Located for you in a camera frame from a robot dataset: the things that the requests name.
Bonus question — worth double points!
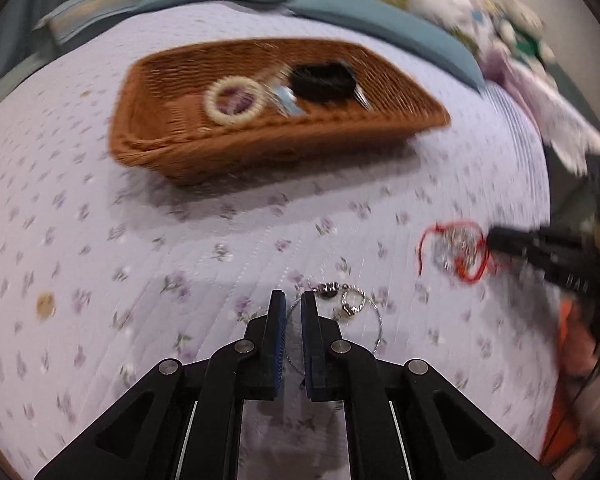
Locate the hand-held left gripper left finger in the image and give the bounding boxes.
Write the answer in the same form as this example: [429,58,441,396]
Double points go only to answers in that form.
[32,289,287,480]

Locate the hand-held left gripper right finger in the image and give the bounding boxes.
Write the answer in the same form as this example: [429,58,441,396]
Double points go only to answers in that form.
[300,291,553,480]

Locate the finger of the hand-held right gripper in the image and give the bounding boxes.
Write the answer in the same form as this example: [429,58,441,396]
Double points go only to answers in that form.
[487,225,586,270]

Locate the silver bangle with ring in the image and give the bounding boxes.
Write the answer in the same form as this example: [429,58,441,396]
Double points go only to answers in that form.
[282,282,386,376]

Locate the red string bracelet silver charms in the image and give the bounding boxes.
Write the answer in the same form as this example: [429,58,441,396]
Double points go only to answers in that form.
[417,220,511,283]

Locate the brown wicker basket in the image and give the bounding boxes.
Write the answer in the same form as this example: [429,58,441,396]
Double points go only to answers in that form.
[107,37,452,186]

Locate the cream bead bracelet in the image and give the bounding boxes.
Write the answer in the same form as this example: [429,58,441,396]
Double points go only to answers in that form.
[203,76,268,126]

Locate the light blue hair clip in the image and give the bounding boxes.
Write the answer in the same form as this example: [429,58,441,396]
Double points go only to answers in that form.
[265,82,308,118]

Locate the black hair scrunchie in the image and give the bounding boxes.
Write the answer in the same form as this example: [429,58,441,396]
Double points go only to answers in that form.
[287,61,356,106]

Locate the orange cloth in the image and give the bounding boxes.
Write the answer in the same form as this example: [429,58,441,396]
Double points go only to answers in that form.
[540,295,600,466]

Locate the folded pink floral quilt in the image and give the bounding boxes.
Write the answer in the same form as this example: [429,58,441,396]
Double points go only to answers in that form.
[482,45,600,176]

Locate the lilac floral bedspread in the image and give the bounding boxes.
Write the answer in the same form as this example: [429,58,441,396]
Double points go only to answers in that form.
[0,0,563,480]

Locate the white teddy bear green shirt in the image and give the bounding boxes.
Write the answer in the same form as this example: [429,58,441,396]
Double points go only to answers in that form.
[495,0,556,61]

